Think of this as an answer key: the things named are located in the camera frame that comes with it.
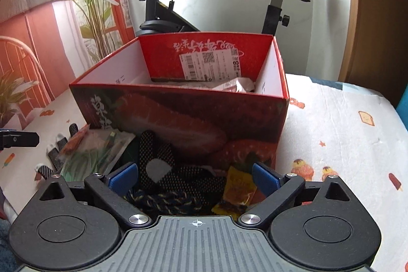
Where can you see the brown wooden door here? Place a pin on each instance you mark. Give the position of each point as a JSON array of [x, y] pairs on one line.
[[376, 36]]

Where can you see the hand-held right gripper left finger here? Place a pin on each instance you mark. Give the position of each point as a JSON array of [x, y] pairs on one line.
[[122, 178]]

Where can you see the red strawberry print cardboard box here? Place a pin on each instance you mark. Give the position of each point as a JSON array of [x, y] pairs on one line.
[[178, 119]]

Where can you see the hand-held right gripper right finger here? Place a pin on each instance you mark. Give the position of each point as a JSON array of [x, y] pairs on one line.
[[265, 179]]

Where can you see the blue cloth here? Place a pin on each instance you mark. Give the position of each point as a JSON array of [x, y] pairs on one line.
[[402, 112]]

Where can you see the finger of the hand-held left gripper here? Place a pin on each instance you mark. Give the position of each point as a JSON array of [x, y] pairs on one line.
[[19, 139]]

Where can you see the pink white plastic packet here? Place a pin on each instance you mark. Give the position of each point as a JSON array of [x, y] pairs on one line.
[[232, 84]]

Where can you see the printed plant curtain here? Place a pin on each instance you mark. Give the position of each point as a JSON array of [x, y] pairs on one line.
[[32, 36]]

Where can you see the black polka-dot sock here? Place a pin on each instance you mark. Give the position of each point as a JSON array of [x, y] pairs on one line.
[[178, 176]]

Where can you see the yellow snack packet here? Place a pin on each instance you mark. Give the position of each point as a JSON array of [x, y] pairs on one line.
[[237, 189]]

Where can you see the green vegetable print packet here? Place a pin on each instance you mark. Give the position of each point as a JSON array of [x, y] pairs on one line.
[[95, 151]]

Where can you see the small orange packet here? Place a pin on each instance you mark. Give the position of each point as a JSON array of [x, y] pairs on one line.
[[75, 141]]

